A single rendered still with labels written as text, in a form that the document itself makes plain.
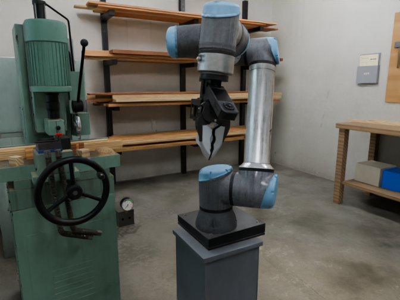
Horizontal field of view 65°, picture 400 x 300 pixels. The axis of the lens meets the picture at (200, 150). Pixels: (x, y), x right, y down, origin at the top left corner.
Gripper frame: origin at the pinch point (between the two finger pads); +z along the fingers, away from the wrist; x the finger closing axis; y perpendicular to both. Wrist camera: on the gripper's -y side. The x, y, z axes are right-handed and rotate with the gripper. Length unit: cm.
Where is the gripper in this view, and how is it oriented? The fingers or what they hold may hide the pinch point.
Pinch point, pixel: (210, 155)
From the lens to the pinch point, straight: 79.7
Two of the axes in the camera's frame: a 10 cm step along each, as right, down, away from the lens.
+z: -1.0, 9.8, 1.5
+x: -9.1, -0.2, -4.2
